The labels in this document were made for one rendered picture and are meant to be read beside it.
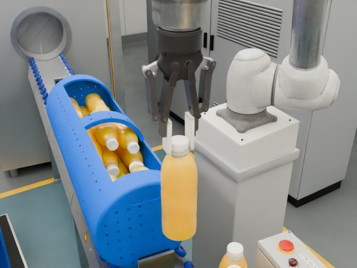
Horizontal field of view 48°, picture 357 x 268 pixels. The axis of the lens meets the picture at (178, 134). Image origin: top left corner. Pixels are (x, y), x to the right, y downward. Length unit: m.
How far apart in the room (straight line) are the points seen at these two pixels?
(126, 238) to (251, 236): 0.80
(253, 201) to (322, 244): 1.20
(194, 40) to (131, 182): 0.49
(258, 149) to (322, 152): 1.41
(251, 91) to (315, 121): 1.25
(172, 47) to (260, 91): 0.86
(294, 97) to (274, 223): 0.63
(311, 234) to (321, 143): 0.60
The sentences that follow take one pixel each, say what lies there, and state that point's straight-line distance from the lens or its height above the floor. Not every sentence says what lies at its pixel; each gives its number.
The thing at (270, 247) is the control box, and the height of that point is 1.10.
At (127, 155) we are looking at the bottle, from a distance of 1.44.
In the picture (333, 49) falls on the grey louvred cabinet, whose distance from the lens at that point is 2.57.
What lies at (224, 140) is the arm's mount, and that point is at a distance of 1.54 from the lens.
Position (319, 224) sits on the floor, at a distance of 2.94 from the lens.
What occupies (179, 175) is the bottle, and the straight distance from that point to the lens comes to 0.77.
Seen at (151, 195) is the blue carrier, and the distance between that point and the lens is 1.06.
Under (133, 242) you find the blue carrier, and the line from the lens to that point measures 1.14.
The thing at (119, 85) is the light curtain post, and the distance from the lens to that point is 2.45.
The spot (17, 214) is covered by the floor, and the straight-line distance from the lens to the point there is 3.08.
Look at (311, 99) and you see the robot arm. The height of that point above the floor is 1.27.
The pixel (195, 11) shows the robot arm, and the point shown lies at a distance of 0.64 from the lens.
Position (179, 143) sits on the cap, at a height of 1.46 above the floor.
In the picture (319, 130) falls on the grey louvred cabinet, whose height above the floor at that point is 0.60.
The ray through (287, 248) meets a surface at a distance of 1.07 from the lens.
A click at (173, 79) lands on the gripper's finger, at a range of 0.69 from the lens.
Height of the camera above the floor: 1.83
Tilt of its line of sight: 28 degrees down
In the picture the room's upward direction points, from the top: straight up
